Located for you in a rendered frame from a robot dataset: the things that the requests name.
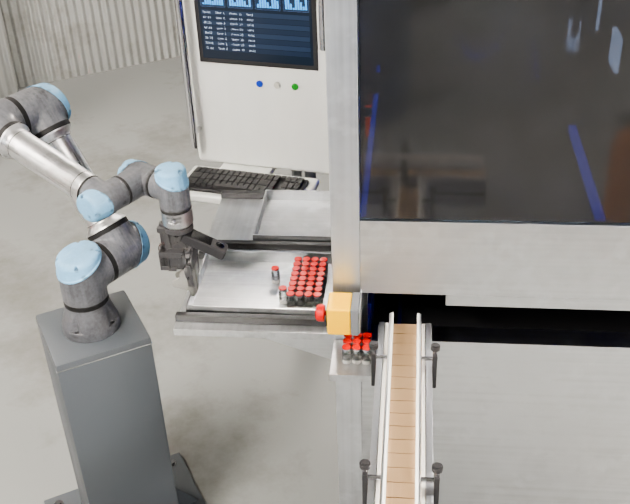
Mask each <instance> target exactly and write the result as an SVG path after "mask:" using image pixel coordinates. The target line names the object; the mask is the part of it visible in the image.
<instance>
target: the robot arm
mask: <svg viewBox="0 0 630 504"><path fill-rule="evenodd" d="M70 116H71V109H70V104H69V101H68V100H67V98H66V96H65V95H64V94H63V93H62V92H61V91H60V90H59V89H58V88H57V87H55V86H54V85H51V84H49V83H39V84H36V85H31V86H29V87H27V88H26V89H23V90H21V91H19V92H16V93H14V94H11V95H9V96H7V97H4V98H1V99H0V155H1V156H3V157H4V158H7V159H15V160H16V161H18V162H19V163H21V164H22V165H24V166H25V167H27V168H28V169H30V170H31V171H33V172H34V173H36V174H37V175H39V176H40V177H42V178H43V179H45V180H46V181H48V182H49V183H51V184H52V185H54V186H55V187H57V188H58V189H60V190H61V191H63V192H64V193H66V194H67V195H68V196H69V197H70V199H71V201H72V202H73V204H74V206H75V207H76V209H77V211H78V212H79V214H80V216H81V217H82V219H83V220H84V222H85V224H86V225H87V227H88V233H87V238H88V240H89V241H88V240H83V241H80V242H79V243H77V242H74V243H71V244H69V245H67V246H66V247H64V248H63V249H62V250H61V251H60V252H59V254H58V255H57V257H56V261H55V265H56V276H57V278H58V281H59V285H60V289H61V294H62V298H63V303H64V311H63V317H62V330H63V334H64V335H65V337H66V338H67V339H69V340H71V341H73V342H77V343H93V342H97V341H101V340H103V339H106V338H108V337H109V336H111V335H112V334H114V333H115V332H116V331H117V330H118V328H119V326H120V323H121V321H120V315H119V312H118V310H117V308H116V307H115V305H114V304H113V302H112V301H111V299H110V297H109V294H108V288H107V286H108V285H109V284H110V283H112V282H113V281H115V280H116V279H118V278H120V277H121V276H123V275H124V274H126V273H127V272H129V271H131V270H132V269H135V268H137V267H138V266H139V265H140V264H141V263H142V262H144V261H145V260H146V259H147V258H148V256H149V253H150V241H149V238H148V235H147V233H146V231H145V229H144V228H143V227H142V225H141V224H138V222H137V221H134V220H128V219H127V217H126V215H124V214H120V213H118V212H116V211H118V210H120V209H122V208H123V207H125V206H127V205H129V204H130V203H132V202H134V201H136V200H137V199H139V198H141V197H143V196H148V197H151V198H154V199H158V200H159V205H160V211H161V217H162V221H160V222H159V225H158V226H157V228H156V229H157V233H159V234H160V240H161V243H160V244H159V246H160V249H159V246H158V250H159V252H158V255H159V261H160V268H161V270H169V271H177V269H181V270H180V271H177V272H176V273H175V277H176V278H177V279H174V280H173V281H172V285H173V286H174V287H177V288H181V289H186V290H189V291H190V293H191V295H192V296H195V295H196V293H197V291H198V288H199V257H198V250H200V251H202V252H204V253H206V254H209V255H211V256H213V257H215V258H217V259H220V260H223V258H224V256H225V255H226V251H227V248H228V245H227V244H226V243H224V242H221V241H219V240H217V239H215V238H213V237H210V236H208V235H206V234H204V233H202V232H199V231H197V230H195V229H193V228H194V226H193V220H194V219H193V212H192V205H191V198H190V190H189V179H188V177H187V172H186V168H185V166H184V165H183V164H181V163H179V162H171V161H170V162H164V163H162V164H160V165H158V166H154V165H151V164H148V163H147V162H144V161H141V160H135V159H129V160H126V161H124V162H123V163H122V165H121V166H120V167H119V169H118V173H117V175H115V176H113V177H111V178H110V179H108V180H103V179H101V178H99V177H98V176H96V175H95V174H94V173H93V171H92V170H91V168H90V166H89V165H88V163H87V161H86V160H85V158H84V156H83V155H82V153H81V151H80V150H79V148H78V146H77V145H76V143H75V141H74V140H73V138H72V136H71V135H70V129H71V123H70V121H69V118H70Z"/></svg>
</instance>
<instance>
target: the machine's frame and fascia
mask: <svg viewBox="0 0 630 504"><path fill-rule="evenodd" d="M360 283H361V289H362V293H389V294H426V295H446V297H445V305H446V306H480V307H515V308H550V309H584V310H619V311H630V223H581V222H530V221H478V220H427V219H375V218H361V217H360Z"/></svg>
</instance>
